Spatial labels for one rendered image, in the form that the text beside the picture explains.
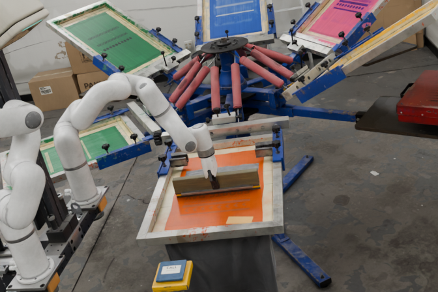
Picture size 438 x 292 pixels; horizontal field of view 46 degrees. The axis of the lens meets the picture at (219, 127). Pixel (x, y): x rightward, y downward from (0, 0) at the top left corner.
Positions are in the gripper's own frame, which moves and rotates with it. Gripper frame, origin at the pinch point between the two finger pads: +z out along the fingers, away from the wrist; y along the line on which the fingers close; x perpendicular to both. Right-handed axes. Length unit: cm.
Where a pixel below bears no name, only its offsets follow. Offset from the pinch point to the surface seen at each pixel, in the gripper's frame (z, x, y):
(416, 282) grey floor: 108, 84, -36
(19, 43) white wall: -4, -312, -441
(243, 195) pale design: 6.4, 11.2, 4.4
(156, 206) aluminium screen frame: -0.1, -25.7, 11.3
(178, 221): 4.3, -15.5, 18.4
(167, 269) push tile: 3, -14, 50
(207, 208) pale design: 5.2, -3.9, 11.5
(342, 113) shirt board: 14, 63, -72
